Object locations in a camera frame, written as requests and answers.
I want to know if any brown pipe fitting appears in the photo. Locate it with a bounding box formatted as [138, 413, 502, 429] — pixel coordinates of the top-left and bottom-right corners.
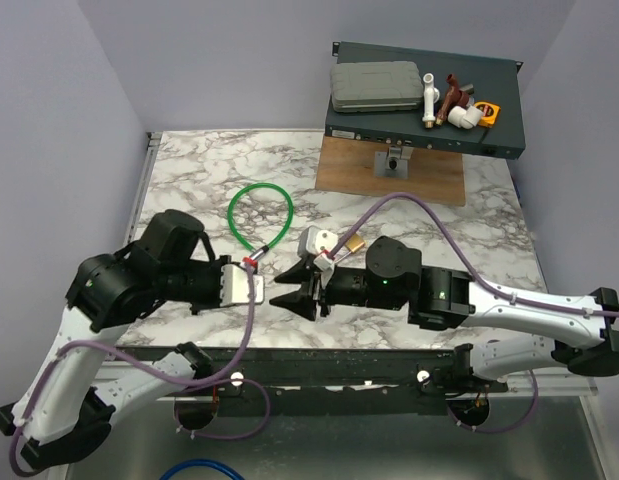
[435, 74, 466, 126]

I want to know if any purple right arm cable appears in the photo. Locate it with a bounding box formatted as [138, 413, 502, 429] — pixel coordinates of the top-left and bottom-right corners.
[331, 192, 619, 435]

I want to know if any yellow tape measure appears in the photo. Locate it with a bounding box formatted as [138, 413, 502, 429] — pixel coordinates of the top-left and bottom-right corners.
[474, 101, 501, 128]

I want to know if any brass padlock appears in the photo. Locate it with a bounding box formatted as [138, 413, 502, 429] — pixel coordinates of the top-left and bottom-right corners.
[336, 233, 366, 263]

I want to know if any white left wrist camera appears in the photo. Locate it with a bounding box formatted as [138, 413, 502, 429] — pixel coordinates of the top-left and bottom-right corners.
[220, 263, 265, 307]

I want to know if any aluminium side rail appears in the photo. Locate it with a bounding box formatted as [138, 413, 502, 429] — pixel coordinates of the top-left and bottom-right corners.
[124, 131, 163, 244]

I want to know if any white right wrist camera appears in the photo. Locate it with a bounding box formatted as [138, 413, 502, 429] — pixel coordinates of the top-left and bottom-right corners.
[297, 226, 338, 287]

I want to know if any grey plastic case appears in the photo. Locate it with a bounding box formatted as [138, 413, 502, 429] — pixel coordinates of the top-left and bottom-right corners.
[330, 61, 424, 113]

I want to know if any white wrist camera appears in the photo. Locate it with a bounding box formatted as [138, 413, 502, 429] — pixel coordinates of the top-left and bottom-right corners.
[220, 263, 265, 307]
[297, 226, 338, 287]

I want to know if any dark teal network switch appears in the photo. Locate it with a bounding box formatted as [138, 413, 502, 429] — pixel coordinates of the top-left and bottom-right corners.
[325, 42, 526, 160]

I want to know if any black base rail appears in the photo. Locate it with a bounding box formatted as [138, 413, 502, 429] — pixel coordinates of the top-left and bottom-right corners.
[113, 344, 510, 419]

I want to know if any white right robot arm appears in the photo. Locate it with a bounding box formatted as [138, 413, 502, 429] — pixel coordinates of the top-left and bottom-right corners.
[269, 236, 619, 392]

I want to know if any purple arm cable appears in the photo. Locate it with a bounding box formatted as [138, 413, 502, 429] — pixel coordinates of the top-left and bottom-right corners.
[331, 192, 619, 435]
[8, 264, 273, 479]

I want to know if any white pipe fitting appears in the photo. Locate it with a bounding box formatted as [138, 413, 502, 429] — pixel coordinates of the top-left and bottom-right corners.
[422, 73, 440, 129]

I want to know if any blue cable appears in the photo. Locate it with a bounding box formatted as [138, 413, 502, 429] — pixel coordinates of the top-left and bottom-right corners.
[159, 458, 246, 480]

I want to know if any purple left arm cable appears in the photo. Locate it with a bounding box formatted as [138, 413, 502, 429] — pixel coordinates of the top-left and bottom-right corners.
[8, 264, 273, 479]

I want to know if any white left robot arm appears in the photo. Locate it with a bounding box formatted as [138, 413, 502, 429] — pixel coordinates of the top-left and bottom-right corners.
[0, 209, 232, 477]

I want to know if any wooden board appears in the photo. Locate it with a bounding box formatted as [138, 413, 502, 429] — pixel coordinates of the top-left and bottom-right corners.
[315, 136, 466, 206]

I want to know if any white elbow pipe fitting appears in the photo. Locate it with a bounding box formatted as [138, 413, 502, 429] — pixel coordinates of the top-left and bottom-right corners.
[447, 105, 483, 130]

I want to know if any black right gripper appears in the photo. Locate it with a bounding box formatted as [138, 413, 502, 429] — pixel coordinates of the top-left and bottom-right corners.
[268, 258, 403, 321]

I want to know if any grey metal bracket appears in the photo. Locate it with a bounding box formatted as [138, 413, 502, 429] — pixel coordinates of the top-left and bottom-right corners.
[374, 146, 413, 179]

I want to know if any dark grey pipe fitting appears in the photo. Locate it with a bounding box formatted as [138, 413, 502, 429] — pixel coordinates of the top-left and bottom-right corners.
[457, 83, 475, 108]

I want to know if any green cable lock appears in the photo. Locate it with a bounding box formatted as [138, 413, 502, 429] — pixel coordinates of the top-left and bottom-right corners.
[227, 182, 295, 266]

